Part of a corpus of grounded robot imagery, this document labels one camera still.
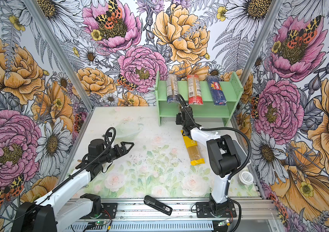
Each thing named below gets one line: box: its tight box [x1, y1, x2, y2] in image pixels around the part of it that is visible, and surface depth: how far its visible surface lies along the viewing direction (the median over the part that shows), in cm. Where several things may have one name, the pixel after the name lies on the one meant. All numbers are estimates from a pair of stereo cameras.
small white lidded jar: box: [237, 171, 254, 187], surface depth 79 cm
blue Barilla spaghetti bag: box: [206, 74, 227, 106], surface depth 88 cm
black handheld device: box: [143, 195, 173, 217], surface depth 74 cm
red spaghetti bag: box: [186, 74, 204, 106], surface depth 89 cm
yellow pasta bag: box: [180, 130, 206, 166], surface depth 95 cm
